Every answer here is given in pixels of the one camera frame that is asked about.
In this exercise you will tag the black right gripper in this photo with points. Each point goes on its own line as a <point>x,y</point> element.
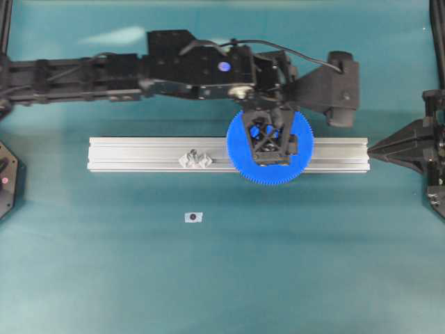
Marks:
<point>429,161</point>

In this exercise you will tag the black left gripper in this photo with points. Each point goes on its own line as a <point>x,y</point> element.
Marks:
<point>179,65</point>

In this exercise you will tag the large blue plastic gear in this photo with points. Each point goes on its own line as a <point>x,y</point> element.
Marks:
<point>241,157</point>

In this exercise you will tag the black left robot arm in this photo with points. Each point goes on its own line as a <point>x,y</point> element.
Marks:
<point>105,76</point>

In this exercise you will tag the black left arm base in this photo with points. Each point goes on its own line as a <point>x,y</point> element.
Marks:
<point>13,180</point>

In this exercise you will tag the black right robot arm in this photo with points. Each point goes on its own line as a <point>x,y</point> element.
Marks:
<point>420,145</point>

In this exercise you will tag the white sticker with black dot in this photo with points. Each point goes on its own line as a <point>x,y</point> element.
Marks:
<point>193,217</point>

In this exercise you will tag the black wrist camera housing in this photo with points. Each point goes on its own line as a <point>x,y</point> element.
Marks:
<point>326,91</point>

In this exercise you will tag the white bracket at left shaft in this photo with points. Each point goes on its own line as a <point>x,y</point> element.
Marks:
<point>201,162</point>

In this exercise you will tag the silver aluminium extrusion rail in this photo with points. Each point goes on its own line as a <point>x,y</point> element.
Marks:
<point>161,154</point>

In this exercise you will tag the black left frame post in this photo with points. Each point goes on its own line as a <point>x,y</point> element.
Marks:
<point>6,8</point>

